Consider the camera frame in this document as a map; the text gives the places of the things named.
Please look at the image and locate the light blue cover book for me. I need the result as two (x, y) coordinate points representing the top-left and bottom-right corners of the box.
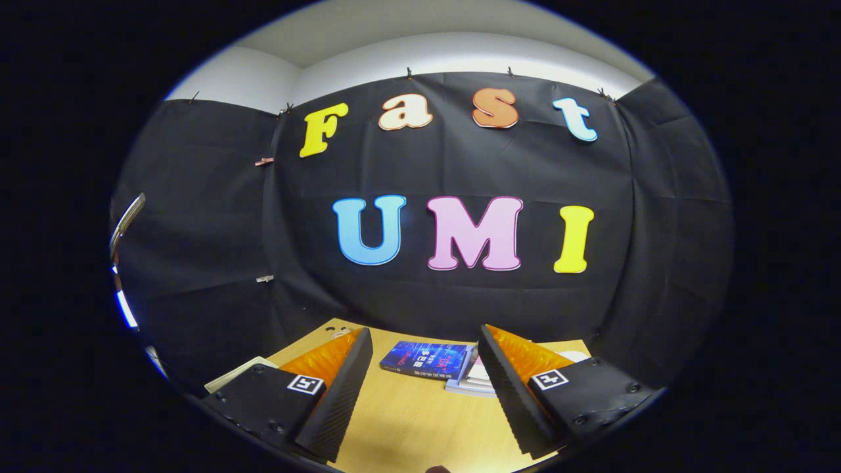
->
(445, 376), (498, 399)

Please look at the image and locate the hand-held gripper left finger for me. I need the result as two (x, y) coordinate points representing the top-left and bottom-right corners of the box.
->
(200, 327), (374, 462)

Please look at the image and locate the dark blue book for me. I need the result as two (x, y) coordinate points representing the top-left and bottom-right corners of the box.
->
(379, 340), (468, 380)

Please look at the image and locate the curved metal bar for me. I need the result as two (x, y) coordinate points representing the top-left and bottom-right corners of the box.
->
(109, 192), (147, 265)

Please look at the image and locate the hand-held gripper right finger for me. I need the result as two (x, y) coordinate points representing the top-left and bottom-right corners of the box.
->
(478, 324), (658, 459)

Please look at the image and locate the black backdrop cloth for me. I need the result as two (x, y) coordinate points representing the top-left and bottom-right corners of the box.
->
(112, 71), (733, 395)

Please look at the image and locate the pink cover book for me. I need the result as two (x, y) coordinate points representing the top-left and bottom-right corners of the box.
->
(460, 347), (495, 387)

